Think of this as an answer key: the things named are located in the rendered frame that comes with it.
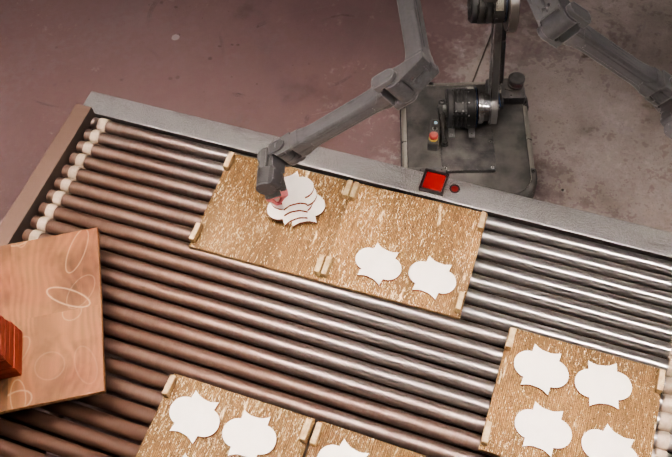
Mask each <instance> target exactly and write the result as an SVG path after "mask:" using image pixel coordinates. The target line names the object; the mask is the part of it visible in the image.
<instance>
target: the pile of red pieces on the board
mask: <svg viewBox="0 0 672 457"><path fill-rule="evenodd" d="M20 375H22V331H21V330H20V329H18V328H17V326H16V325H14V324H13V323H12V322H11V321H7V320H6V319H4V318H3V317H2V316H1V315H0V379H5V378H10V377H15V376H20Z"/></svg>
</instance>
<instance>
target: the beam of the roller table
mask: <svg viewBox="0 0 672 457"><path fill-rule="evenodd" d="M83 105H85V106H89V107H92V109H93V111H94V113H95V115H96V117H97V118H105V119H109V120H111V121H113V122H117V123H121V124H125V125H129V126H133V127H137V128H141V129H145V130H149V131H153V132H157V133H161V134H165V135H169V136H173V137H177V138H181V139H185V140H188V141H192V142H196V143H200V144H204V145H208V146H212V147H216V148H220V149H224V150H228V151H232V152H236V153H240V154H244V155H248V156H252V157H256V158H257V154H258V152H259V151H260V150H261V149H263V148H266V147H268V144H270V143H272V142H274V141H276V140H277V139H278V138H280V137H278V136H274V135H270V134H266V133H262V132H257V131H253V130H249V129H245V128H241V127H237V126H233V125H229V124H225V123H220V122H216V121H212V120H208V119H204V118H200V117H196V116H192V115H188V114H184V113H179V112H175V111H171V110H167V109H163V108H159V107H155V106H151V105H147V104H142V103H138V102H134V101H130V100H126V99H122V98H118V97H114V96H110V95H106V94H101V93H97V92H93V91H92V92H91V93H90V94H89V96H88V98H87V99H86V101H85V102H84V104H83ZM291 166H292V165H291ZM292 167H296V168H300V169H304V170H308V171H312V172H316V173H320V174H324V175H328V176H332V177H336V178H340V179H344V180H353V182H355V181H356V182H359V183H360V184H365V185H369V186H373V187H377V188H382V189H386V190H390V191H394V192H399V193H403V194H407V195H411V196H416V197H420V198H424V199H428V200H433V201H437V202H441V203H445V204H450V205H454V206H458V207H462V208H467V209H471V210H475V211H479V212H482V211H484V212H486V213H487V214H488V216H491V217H495V218H499V219H503V220H507V221H511V222H515V223H519V224H523V225H527V226H531V227H535V228H539V229H543V230H547V231H551V232H555V233H559V234H563V235H567V236H571V237H575V238H579V239H583V240H587V241H591V242H595V243H599V244H603V245H607V246H611V247H615V248H619V249H623V250H627V251H630V252H634V253H638V254H642V255H646V256H650V257H654V258H658V259H662V260H666V261H670V262H672V232H668V231H664V230H660V229H656V228H652V227H647V226H643V225H639V224H635V223H631V222H627V221H623V220H619V219H615V218H611V217H606V216H602V215H598V214H594V213H590V212H586V211H582V210H578V209H574V208H569V207H565V206H561V205H557V204H553V203H549V202H545V201H541V200H537V199H533V198H528V197H524V196H520V195H516V194H512V193H508V192H504V191H500V190H496V189H491V188H487V187H483V186H479V185H475V184H471V183H467V182H463V181H459V180H455V179H450V178H449V179H448V182H447V185H446V188H445V191H444V194H443V196H438V195H434V194H430V193H426V192H422V191H419V185H420V183H421V180H422V177H423V174H424V172H422V171H418V170H413V169H409V168H405V167H401V166H397V165H393V164H389V163H385V162H381V161H377V160H372V159H368V158H364V157H360V156H356V155H352V154H348V153H344V152H340V151H335V150H331V149H327V148H323V147H317V148H316V149H315V150H314V151H312V153H311V154H309V155H307V156H306V159H305V160H303V161H301V162H300V163H298V164H296V165H294V166H292ZM453 184H456V185H458V186H459V187H460V191H459V192H458V193H452V192H451V191H450V190H449V188H450V186H451V185H453Z"/></svg>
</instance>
